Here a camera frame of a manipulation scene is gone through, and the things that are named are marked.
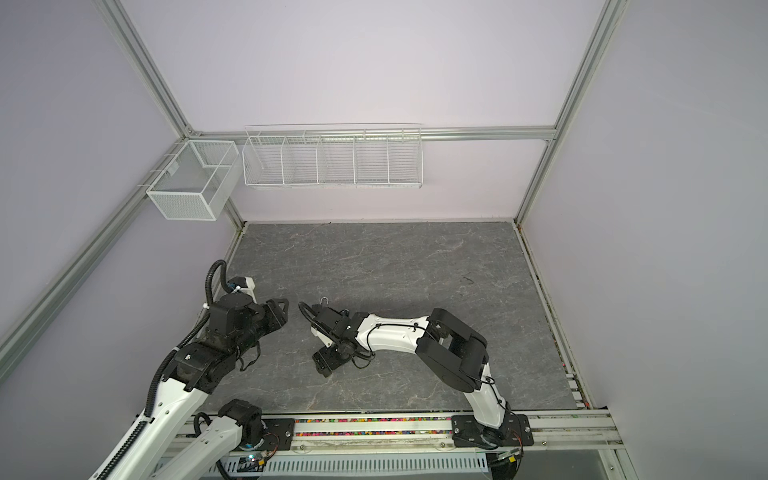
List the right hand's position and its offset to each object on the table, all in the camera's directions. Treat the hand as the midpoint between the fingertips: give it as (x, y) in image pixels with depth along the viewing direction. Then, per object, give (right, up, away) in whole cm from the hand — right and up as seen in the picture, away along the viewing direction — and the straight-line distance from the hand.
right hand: (329, 364), depth 84 cm
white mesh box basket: (-45, +55, +12) cm, 72 cm away
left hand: (-10, +18, -9) cm, 22 cm away
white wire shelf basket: (+14, +66, +21) cm, 71 cm away
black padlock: (-5, +15, +15) cm, 22 cm away
